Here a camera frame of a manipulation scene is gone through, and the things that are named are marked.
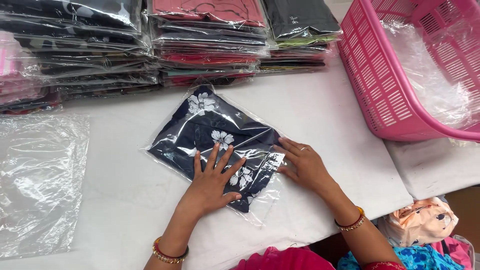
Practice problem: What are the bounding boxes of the person's left hand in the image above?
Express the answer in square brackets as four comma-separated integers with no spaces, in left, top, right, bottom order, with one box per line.
[176,143,247,221]

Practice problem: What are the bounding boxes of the person's right hand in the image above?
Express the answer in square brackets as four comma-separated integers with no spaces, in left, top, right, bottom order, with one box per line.
[273,137,338,196]

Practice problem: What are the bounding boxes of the navy floral garment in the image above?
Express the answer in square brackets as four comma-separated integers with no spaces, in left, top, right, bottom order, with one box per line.
[142,84,289,227]

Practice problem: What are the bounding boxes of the red and gold right-wrist bangles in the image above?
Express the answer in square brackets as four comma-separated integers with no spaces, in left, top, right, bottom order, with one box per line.
[334,206,366,232]

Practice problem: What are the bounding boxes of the red and gold left-wrist bangles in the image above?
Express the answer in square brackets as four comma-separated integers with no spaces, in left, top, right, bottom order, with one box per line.
[152,236,190,264]

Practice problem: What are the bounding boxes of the person's pink clothing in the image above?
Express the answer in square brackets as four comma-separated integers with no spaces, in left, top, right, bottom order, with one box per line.
[232,245,406,270]

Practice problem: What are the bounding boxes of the pink plastic slotted basket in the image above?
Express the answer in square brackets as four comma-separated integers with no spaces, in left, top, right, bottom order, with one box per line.
[337,0,480,143]

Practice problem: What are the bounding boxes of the peach printed cloth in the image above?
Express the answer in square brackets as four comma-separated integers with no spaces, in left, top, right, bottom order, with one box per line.
[376,196,460,248]

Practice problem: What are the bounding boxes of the stack of black-topped packed garments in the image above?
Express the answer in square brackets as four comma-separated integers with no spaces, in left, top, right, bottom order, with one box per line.
[258,0,343,74]

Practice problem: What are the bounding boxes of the blue floral cloth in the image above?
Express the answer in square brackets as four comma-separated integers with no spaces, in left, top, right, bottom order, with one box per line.
[337,244,466,270]

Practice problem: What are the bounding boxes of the clear plastic sheet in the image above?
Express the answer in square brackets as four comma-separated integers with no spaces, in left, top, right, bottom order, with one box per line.
[379,19,480,131]

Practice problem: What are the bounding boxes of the stack of red-topped packed garments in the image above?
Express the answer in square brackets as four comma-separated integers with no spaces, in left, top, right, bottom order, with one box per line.
[146,0,271,88]

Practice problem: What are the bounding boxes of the pile of empty clear bags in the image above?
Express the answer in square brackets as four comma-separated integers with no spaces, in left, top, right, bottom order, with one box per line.
[0,111,91,259]

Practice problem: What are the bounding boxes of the pink cloth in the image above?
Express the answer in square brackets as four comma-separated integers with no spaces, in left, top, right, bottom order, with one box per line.
[430,235,476,270]

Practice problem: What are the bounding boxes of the stack of dark packed garments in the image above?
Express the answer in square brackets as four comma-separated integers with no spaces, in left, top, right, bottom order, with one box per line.
[0,0,163,113]

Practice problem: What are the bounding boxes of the stack of pink packed garments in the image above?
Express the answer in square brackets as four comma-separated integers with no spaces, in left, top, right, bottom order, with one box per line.
[0,31,49,107]

